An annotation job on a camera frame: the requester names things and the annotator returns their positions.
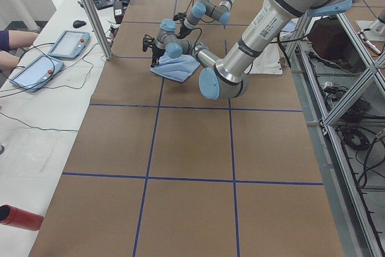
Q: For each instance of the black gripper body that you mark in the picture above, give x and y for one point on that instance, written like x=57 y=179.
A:
x=182 y=32
x=156 y=52

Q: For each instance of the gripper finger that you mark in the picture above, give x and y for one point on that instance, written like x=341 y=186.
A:
x=155 y=62

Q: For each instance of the light blue t-shirt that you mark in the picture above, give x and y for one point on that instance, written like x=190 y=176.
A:
x=176 y=69

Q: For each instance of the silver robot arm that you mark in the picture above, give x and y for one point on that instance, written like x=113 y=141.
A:
x=225 y=77
x=191 y=18

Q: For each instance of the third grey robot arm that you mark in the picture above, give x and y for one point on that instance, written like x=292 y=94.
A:
x=372 y=30

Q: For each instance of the black computer mouse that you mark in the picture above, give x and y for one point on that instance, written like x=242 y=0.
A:
x=78 y=23

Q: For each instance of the far blue teach pendant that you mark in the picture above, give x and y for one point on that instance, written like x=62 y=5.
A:
x=69 y=45

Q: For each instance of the blue teach pendant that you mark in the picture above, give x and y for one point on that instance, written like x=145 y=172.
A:
x=37 y=74
x=69 y=45

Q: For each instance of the near blue teach pendant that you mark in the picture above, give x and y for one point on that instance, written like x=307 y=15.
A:
x=37 y=74

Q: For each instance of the person in dark jacket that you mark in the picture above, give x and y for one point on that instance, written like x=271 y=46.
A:
x=12 y=40

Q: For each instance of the red cylinder bottle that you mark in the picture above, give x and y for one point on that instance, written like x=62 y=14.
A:
x=19 y=218

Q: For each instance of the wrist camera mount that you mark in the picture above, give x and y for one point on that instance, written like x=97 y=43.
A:
x=179 y=17
x=147 y=42

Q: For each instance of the white central pedestal column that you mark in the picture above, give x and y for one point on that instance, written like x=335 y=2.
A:
x=267 y=63

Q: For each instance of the aluminium frame post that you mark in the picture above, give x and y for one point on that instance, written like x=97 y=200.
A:
x=97 y=28

